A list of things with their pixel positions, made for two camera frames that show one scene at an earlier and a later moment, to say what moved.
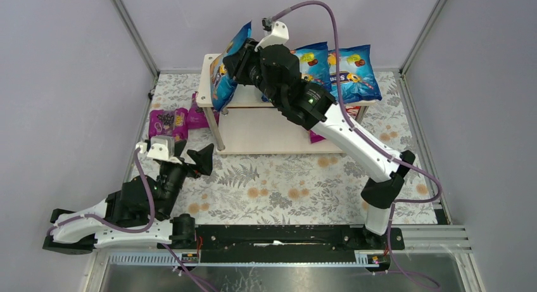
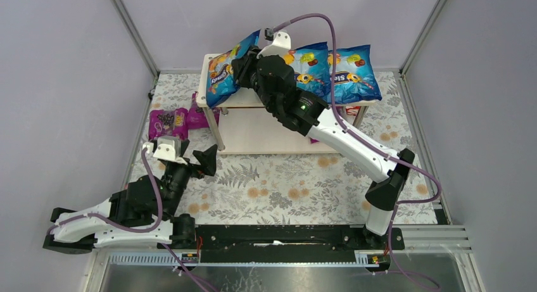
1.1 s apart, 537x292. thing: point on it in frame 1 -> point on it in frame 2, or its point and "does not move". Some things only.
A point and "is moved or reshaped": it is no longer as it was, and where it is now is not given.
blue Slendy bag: x=314 y=63 does not move
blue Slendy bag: x=223 y=86 is moved or reshaped
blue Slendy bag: x=359 y=80 does not move
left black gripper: x=184 y=161 does not move
